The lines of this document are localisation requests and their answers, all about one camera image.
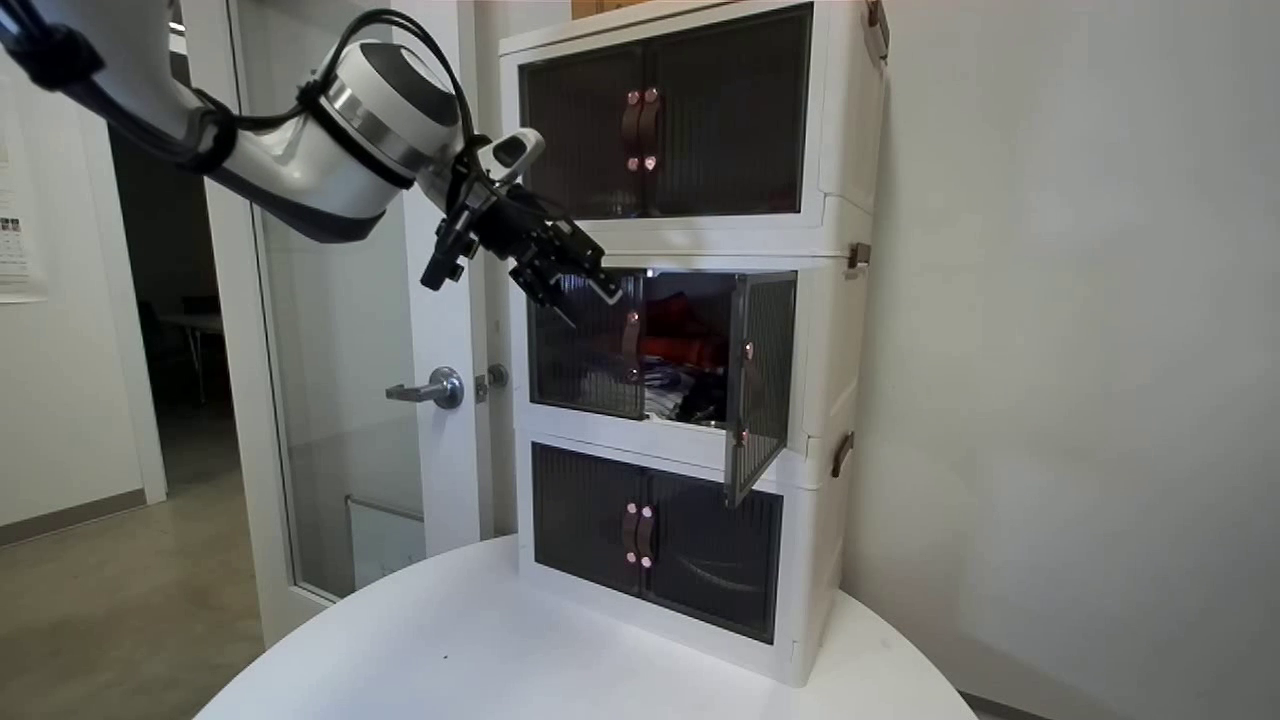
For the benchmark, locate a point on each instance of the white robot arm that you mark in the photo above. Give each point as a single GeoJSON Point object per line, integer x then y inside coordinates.
{"type": "Point", "coordinates": [307, 144]}

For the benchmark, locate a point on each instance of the brown cabinet side latch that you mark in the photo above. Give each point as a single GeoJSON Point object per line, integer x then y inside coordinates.
{"type": "Point", "coordinates": [842, 457]}
{"type": "Point", "coordinates": [879, 25]}
{"type": "Point", "coordinates": [857, 258]}

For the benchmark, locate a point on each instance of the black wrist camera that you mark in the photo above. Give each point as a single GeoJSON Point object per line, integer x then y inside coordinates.
{"type": "Point", "coordinates": [444, 252]}

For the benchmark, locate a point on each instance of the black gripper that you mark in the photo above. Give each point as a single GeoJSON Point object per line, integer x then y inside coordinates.
{"type": "Point", "coordinates": [524, 225]}

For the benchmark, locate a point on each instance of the red item inside cabinet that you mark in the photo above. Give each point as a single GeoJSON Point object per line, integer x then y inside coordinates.
{"type": "Point", "coordinates": [682, 335]}

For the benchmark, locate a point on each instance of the dark translucent cabinet door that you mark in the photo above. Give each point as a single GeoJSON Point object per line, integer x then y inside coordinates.
{"type": "Point", "coordinates": [714, 561]}
{"type": "Point", "coordinates": [574, 375]}
{"type": "Point", "coordinates": [760, 387]}
{"type": "Point", "coordinates": [583, 512]}
{"type": "Point", "coordinates": [583, 144]}
{"type": "Point", "coordinates": [734, 122]}

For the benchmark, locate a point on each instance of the black item inside cabinet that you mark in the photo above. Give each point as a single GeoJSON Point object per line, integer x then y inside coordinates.
{"type": "Point", "coordinates": [693, 396]}

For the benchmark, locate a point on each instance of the white framed glass room door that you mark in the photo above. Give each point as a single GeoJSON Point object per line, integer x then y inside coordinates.
{"type": "Point", "coordinates": [444, 401]}

